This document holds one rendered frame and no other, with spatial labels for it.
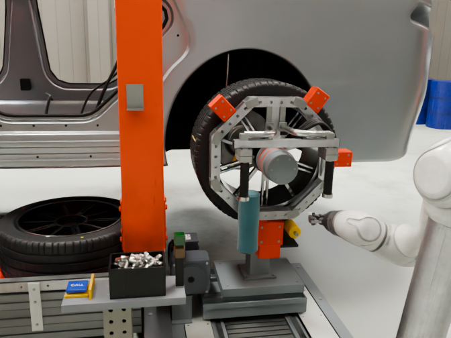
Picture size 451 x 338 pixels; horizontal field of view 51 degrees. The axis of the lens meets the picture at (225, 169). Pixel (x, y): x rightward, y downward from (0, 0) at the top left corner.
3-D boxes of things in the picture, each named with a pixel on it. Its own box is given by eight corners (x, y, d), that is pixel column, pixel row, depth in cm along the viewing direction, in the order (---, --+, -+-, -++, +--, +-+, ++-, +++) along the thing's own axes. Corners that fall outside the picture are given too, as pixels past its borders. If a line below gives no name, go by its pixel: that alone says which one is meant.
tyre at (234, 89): (314, 207, 247) (326, 79, 230) (331, 224, 225) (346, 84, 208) (188, 209, 236) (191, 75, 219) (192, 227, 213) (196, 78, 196)
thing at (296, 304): (284, 277, 262) (285, 261, 260) (306, 313, 228) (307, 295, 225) (194, 284, 254) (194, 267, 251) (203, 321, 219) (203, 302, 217)
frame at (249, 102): (323, 212, 220) (333, 96, 206) (329, 218, 214) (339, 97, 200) (207, 217, 211) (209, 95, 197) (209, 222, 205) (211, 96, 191)
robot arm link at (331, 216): (332, 211, 152) (324, 210, 158) (333, 239, 152) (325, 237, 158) (358, 208, 154) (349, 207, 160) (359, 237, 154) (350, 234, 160)
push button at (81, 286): (88, 285, 175) (88, 279, 174) (86, 294, 168) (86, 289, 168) (68, 286, 174) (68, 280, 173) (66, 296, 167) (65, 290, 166)
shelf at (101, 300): (182, 282, 186) (182, 274, 186) (186, 304, 170) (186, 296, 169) (68, 288, 179) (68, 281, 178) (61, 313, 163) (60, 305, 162)
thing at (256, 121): (268, 168, 255) (272, 108, 247) (272, 172, 248) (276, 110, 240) (209, 167, 250) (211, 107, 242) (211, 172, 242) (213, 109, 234)
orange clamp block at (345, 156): (325, 163, 215) (344, 163, 217) (332, 167, 208) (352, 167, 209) (327, 148, 214) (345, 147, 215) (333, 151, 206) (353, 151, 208)
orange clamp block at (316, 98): (311, 111, 208) (323, 94, 207) (317, 114, 200) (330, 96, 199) (299, 102, 206) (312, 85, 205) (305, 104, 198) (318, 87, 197)
